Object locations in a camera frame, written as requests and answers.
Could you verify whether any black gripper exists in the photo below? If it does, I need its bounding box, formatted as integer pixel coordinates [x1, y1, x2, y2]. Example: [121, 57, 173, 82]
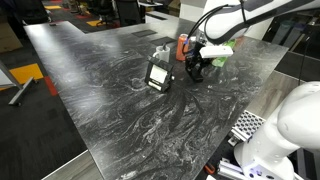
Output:
[185, 42, 212, 78]

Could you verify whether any orange soda can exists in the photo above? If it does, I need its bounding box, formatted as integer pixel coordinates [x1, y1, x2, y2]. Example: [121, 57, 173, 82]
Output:
[176, 34, 188, 61]

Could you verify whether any green snack bag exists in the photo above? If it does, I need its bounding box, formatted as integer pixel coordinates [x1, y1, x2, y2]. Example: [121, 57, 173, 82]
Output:
[211, 39, 236, 67]

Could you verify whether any white ceramic mug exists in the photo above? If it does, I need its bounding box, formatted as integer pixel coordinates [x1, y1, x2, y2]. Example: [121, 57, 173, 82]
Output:
[153, 46, 170, 62]

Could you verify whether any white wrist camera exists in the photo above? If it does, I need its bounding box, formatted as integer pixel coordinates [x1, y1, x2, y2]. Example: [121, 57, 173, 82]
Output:
[200, 46, 233, 58]

